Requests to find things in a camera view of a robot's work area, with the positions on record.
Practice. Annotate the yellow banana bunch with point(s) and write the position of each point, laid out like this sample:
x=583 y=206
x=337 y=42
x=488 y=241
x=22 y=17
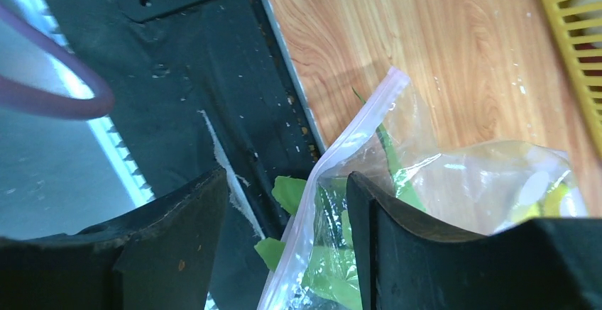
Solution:
x=558 y=202

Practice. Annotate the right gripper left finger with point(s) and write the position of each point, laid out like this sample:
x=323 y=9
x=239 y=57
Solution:
x=158 y=256

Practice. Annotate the green leafy vegetable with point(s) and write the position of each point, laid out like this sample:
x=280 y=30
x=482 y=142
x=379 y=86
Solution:
x=313 y=266

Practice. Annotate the clear zip top bag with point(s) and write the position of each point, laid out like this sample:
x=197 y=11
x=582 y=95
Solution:
x=475 y=187

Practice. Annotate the white slotted cable duct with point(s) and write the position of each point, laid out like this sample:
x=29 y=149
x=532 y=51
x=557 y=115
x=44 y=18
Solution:
x=87 y=97

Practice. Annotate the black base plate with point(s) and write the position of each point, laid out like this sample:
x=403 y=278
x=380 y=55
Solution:
x=197 y=87

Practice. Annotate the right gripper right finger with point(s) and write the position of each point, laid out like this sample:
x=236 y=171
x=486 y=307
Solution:
x=407 y=259

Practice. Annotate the yellow plastic basket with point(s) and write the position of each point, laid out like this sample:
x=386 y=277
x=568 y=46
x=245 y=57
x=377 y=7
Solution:
x=576 y=27

